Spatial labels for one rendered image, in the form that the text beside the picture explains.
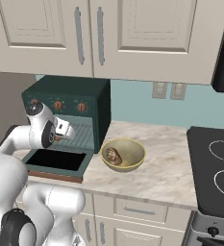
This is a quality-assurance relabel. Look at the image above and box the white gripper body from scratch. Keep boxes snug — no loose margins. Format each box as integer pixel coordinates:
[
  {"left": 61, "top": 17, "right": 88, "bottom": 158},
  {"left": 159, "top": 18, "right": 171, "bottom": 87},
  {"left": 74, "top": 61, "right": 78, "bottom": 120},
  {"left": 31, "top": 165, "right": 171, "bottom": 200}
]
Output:
[{"left": 62, "top": 122, "right": 77, "bottom": 141}]

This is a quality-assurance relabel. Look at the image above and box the grey toaster oven rack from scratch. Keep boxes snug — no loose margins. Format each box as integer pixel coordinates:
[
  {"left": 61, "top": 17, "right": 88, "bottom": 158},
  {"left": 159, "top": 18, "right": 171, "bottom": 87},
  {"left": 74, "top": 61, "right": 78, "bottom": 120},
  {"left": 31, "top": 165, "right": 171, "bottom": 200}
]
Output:
[{"left": 51, "top": 121, "right": 95, "bottom": 152}]

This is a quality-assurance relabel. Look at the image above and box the green toaster oven door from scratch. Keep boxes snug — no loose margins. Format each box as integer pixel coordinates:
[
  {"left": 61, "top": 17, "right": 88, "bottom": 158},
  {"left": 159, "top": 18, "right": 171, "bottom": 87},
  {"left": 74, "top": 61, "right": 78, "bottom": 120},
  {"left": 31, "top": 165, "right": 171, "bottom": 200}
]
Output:
[{"left": 21, "top": 148, "right": 95, "bottom": 185}]

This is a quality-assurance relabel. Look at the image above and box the dark green toaster oven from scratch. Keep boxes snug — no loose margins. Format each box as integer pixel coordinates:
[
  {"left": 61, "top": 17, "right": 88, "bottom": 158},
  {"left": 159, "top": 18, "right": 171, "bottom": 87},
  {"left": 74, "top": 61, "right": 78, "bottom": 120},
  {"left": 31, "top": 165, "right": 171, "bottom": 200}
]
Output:
[{"left": 21, "top": 75, "right": 112, "bottom": 155}]

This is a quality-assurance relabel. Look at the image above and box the round brown bread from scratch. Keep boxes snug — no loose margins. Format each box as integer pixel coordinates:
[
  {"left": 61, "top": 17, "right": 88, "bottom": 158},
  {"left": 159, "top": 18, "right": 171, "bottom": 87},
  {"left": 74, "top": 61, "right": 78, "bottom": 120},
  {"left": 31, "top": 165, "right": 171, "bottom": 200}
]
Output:
[{"left": 104, "top": 146, "right": 123, "bottom": 166}]

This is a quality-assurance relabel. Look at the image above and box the yellow-rimmed beige bowl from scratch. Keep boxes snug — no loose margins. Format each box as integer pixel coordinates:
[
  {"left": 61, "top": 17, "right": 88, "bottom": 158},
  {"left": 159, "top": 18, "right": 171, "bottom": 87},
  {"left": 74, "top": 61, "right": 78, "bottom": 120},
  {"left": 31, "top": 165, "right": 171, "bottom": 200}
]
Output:
[{"left": 99, "top": 137, "right": 147, "bottom": 173}]

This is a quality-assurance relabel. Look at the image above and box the grey oven front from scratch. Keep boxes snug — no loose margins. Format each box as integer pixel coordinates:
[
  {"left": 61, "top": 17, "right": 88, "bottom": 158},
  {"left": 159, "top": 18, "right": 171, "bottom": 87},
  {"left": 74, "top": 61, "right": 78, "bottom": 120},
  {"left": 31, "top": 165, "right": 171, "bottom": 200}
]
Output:
[{"left": 183, "top": 210, "right": 224, "bottom": 246}]

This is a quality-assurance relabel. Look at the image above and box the black oven knob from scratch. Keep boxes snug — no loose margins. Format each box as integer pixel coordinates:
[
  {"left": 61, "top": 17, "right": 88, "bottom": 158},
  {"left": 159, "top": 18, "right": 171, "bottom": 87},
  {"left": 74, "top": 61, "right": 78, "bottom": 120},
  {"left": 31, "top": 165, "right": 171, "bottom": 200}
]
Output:
[{"left": 208, "top": 226, "right": 220, "bottom": 238}]

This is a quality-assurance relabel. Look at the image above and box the beige base cupboard door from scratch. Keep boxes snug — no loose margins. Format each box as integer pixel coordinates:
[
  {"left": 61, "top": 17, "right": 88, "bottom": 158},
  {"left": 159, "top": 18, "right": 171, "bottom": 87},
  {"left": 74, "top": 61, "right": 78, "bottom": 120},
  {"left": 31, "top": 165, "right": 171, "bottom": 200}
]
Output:
[
  {"left": 93, "top": 215, "right": 186, "bottom": 246},
  {"left": 71, "top": 212, "right": 97, "bottom": 246}
]

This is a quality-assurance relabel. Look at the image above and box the beige drawer front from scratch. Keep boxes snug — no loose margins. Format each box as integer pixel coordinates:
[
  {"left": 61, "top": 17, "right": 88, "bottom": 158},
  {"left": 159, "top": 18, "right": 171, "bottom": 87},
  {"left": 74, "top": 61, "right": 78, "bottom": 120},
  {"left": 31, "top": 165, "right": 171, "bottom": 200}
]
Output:
[{"left": 112, "top": 196, "right": 169, "bottom": 225}]

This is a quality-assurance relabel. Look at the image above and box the black hob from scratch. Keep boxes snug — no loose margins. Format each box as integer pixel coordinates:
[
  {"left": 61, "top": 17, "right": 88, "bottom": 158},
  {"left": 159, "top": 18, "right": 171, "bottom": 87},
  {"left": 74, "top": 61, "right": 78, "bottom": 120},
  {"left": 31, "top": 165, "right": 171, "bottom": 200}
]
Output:
[{"left": 186, "top": 125, "right": 224, "bottom": 221}]

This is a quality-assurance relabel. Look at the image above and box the grey cupboard door handle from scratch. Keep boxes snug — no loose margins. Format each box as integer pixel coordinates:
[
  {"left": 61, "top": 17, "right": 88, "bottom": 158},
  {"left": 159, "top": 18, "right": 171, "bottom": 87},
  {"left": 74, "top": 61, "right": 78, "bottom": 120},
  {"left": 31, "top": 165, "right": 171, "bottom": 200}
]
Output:
[
  {"left": 96, "top": 7, "right": 106, "bottom": 67},
  {"left": 73, "top": 7, "right": 86, "bottom": 65}
]

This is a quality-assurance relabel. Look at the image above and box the beige wall socket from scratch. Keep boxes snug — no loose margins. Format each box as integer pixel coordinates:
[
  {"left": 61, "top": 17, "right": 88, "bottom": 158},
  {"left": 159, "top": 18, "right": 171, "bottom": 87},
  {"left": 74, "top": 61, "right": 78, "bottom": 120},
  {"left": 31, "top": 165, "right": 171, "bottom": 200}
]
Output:
[
  {"left": 169, "top": 82, "right": 187, "bottom": 101},
  {"left": 151, "top": 81, "right": 168, "bottom": 100}
]

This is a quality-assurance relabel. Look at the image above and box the grey base cupboard handle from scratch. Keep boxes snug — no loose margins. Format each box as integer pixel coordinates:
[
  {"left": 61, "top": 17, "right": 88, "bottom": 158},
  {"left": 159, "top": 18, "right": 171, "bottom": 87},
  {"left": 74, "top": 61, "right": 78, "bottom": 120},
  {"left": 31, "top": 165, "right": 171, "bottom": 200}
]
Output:
[
  {"left": 98, "top": 220, "right": 107, "bottom": 245},
  {"left": 84, "top": 218, "right": 93, "bottom": 243}
]

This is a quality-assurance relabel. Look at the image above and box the beige wall cupboard door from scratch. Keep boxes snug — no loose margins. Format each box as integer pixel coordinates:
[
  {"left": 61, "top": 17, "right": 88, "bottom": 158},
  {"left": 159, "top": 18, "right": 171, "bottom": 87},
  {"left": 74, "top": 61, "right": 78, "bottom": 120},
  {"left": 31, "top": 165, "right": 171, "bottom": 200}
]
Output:
[
  {"left": 0, "top": 0, "right": 94, "bottom": 78},
  {"left": 88, "top": 0, "right": 224, "bottom": 86}
]

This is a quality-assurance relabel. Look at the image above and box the grey drawer handle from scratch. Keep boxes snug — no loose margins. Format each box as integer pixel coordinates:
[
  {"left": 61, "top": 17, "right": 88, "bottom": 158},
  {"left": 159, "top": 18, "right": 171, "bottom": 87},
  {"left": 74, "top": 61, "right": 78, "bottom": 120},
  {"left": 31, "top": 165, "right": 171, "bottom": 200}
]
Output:
[{"left": 122, "top": 206, "right": 157, "bottom": 216}]

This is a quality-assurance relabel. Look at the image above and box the black oven door handle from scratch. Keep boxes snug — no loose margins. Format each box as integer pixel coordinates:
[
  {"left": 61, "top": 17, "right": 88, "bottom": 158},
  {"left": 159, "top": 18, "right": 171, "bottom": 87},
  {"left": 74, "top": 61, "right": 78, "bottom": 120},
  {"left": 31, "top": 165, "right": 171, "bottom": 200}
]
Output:
[{"left": 196, "top": 235, "right": 224, "bottom": 246}]

